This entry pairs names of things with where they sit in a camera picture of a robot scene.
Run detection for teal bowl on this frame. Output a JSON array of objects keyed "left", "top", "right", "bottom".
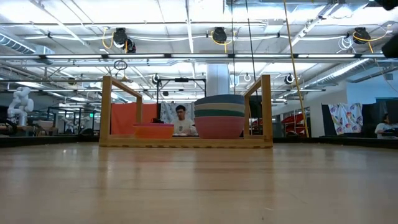
[{"left": 194, "top": 109, "right": 246, "bottom": 118}]

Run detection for blue bowl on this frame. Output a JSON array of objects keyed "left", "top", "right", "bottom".
[{"left": 194, "top": 94, "right": 246, "bottom": 106}]

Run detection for pink bowl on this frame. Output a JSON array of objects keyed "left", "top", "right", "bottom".
[{"left": 194, "top": 116, "right": 246, "bottom": 140}]

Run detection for red translucent bowl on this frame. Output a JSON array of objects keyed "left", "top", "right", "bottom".
[{"left": 133, "top": 123, "right": 175, "bottom": 128}]

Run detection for yellow translucent bowl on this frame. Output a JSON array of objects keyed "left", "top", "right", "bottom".
[{"left": 133, "top": 125, "right": 175, "bottom": 139}]

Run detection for wooden slatted shelf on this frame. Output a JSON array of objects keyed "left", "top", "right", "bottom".
[{"left": 98, "top": 73, "right": 274, "bottom": 149}]

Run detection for person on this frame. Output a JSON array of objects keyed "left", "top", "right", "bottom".
[
  {"left": 172, "top": 105, "right": 199, "bottom": 137},
  {"left": 374, "top": 113, "right": 398, "bottom": 139}
]

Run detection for grey floral cloth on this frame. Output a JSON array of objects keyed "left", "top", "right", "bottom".
[{"left": 159, "top": 101, "right": 196, "bottom": 125}]

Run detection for white round column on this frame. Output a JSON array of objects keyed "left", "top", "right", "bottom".
[{"left": 206, "top": 63, "right": 230, "bottom": 97}]

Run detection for long ceiling strip light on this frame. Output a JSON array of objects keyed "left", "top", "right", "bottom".
[{"left": 0, "top": 53, "right": 398, "bottom": 60}]

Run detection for black panel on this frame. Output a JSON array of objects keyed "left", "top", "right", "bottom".
[{"left": 248, "top": 95, "right": 261, "bottom": 119}]

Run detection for orange cloth panel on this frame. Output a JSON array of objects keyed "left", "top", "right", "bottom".
[{"left": 111, "top": 103, "right": 159, "bottom": 136}]

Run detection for red storage bins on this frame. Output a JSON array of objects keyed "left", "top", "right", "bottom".
[{"left": 280, "top": 113, "right": 307, "bottom": 125}]

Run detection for colourful floral cloth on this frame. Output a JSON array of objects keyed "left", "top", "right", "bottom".
[{"left": 328, "top": 103, "right": 364, "bottom": 136}]

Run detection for black partition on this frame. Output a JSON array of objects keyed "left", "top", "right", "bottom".
[{"left": 322, "top": 98, "right": 398, "bottom": 138}]

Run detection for black stand frame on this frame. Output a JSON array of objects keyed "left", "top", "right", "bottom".
[{"left": 155, "top": 77, "right": 208, "bottom": 124}]

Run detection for thin black hanging cable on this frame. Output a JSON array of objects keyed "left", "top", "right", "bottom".
[{"left": 230, "top": 0, "right": 236, "bottom": 96}]

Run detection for black ceiling cable reel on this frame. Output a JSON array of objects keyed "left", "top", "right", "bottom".
[
  {"left": 211, "top": 26, "right": 229, "bottom": 45},
  {"left": 353, "top": 27, "right": 373, "bottom": 45},
  {"left": 102, "top": 27, "right": 137, "bottom": 54}
]

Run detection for yellow hanging cable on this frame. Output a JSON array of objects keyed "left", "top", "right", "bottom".
[{"left": 282, "top": 0, "right": 311, "bottom": 138}]

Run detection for black aluminium table frame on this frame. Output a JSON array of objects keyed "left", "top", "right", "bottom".
[{"left": 0, "top": 135, "right": 398, "bottom": 147}]

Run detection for silver ventilation duct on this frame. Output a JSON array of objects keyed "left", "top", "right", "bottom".
[
  {"left": 303, "top": 57, "right": 398, "bottom": 91},
  {"left": 0, "top": 32, "right": 56, "bottom": 65}
]

